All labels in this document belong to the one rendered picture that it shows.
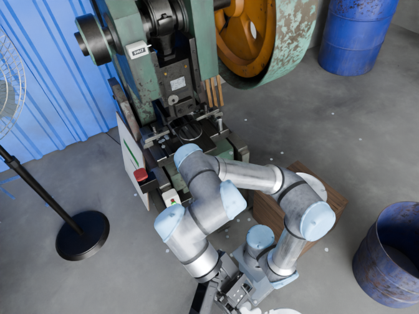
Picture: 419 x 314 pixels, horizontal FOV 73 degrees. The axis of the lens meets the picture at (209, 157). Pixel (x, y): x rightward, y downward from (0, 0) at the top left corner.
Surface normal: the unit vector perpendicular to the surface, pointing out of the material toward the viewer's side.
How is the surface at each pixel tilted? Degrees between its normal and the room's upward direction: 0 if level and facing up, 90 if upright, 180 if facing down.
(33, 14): 90
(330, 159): 0
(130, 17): 90
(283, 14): 80
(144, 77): 90
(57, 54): 90
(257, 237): 7
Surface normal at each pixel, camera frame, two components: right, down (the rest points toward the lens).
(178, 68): 0.47, 0.64
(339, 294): -0.09, -0.65
